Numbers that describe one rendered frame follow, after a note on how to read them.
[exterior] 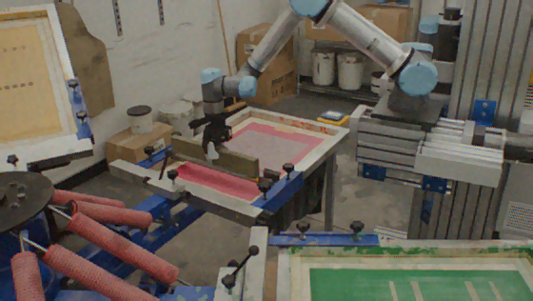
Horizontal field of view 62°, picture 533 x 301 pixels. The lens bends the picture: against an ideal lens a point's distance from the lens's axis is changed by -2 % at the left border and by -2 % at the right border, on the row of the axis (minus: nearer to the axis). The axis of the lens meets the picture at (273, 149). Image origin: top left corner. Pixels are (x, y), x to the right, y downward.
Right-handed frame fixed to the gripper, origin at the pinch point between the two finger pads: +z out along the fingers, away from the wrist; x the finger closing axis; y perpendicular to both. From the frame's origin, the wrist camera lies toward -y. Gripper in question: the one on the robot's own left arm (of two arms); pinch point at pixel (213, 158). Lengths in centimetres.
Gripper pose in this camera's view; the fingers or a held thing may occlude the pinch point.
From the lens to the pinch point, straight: 174.9
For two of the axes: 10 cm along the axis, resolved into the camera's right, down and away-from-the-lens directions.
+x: 5.3, -3.9, 7.5
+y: 8.5, 2.3, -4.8
